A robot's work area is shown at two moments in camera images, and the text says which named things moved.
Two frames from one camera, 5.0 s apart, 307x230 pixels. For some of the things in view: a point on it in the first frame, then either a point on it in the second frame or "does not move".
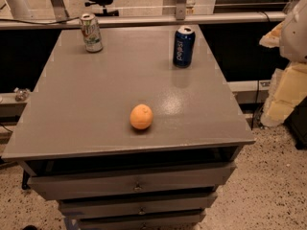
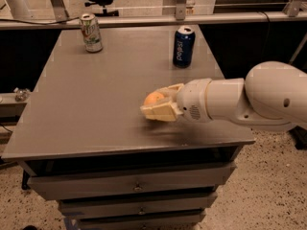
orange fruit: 141,116 -> 153,98
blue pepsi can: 183,46 does not move
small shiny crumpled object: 21,94 does not move
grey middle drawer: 101,206 does not move
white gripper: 295,35 -> 192,99
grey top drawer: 57,186 does not move
